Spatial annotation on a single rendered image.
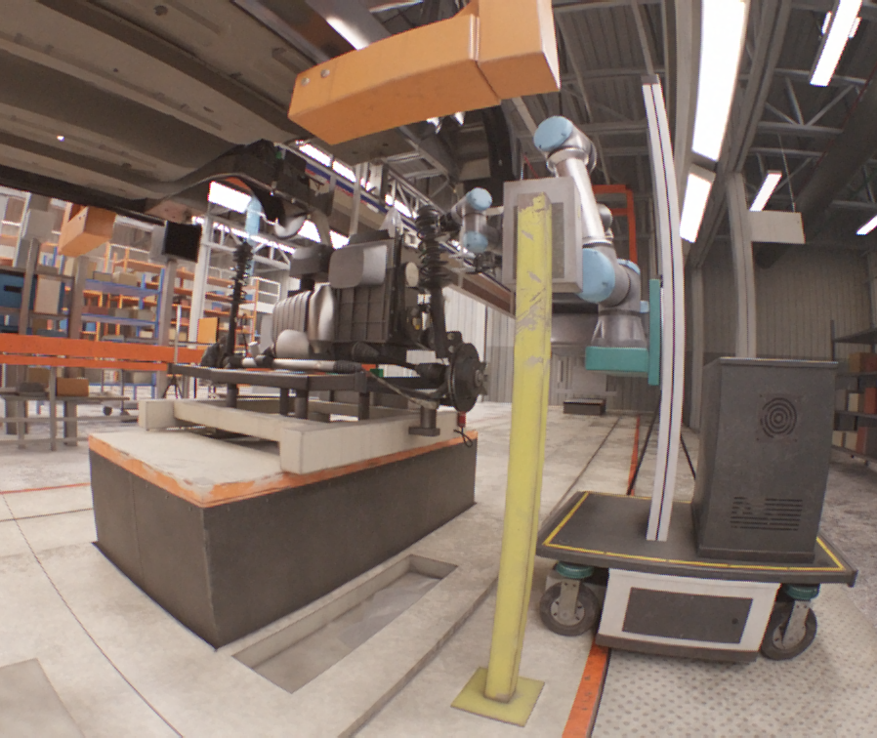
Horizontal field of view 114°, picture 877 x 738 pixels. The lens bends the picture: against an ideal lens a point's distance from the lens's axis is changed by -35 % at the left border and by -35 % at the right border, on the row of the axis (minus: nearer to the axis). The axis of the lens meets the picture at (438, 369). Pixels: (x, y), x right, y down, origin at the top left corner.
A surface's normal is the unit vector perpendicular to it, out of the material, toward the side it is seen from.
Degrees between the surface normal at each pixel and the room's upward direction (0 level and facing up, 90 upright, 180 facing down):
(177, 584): 90
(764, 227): 90
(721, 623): 90
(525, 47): 90
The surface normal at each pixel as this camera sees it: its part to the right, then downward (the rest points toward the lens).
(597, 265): -0.70, 0.08
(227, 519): 0.90, 0.04
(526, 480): -0.44, -0.04
